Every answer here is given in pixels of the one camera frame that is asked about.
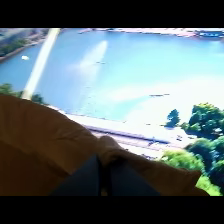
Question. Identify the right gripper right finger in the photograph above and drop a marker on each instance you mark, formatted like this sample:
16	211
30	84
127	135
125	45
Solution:
128	181

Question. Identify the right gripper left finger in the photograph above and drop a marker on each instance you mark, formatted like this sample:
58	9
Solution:
87	180

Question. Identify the brown garment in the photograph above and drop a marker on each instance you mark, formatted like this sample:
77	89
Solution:
40	140

